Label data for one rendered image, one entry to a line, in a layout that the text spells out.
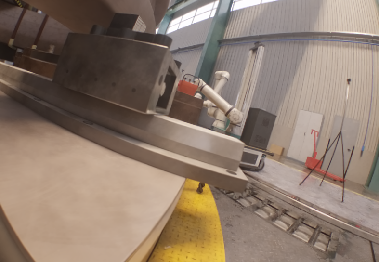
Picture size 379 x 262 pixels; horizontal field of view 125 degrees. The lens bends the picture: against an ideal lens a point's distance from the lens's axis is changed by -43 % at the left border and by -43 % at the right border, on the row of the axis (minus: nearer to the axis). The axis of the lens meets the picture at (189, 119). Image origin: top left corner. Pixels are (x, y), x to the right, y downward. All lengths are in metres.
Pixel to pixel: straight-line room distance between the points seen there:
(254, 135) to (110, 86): 2.04
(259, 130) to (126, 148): 2.03
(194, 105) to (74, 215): 1.71
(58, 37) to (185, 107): 3.52
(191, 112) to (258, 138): 1.03
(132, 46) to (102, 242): 0.52
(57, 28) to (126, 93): 4.15
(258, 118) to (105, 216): 2.22
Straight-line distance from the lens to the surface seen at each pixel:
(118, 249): 0.26
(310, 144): 6.84
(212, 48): 11.78
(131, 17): 0.79
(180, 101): 1.82
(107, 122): 0.66
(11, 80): 1.28
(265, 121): 2.43
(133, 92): 0.53
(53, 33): 4.61
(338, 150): 7.21
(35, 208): 0.30
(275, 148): 7.25
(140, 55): 0.55
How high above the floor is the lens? 0.50
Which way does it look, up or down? 2 degrees down
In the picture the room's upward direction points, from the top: 17 degrees clockwise
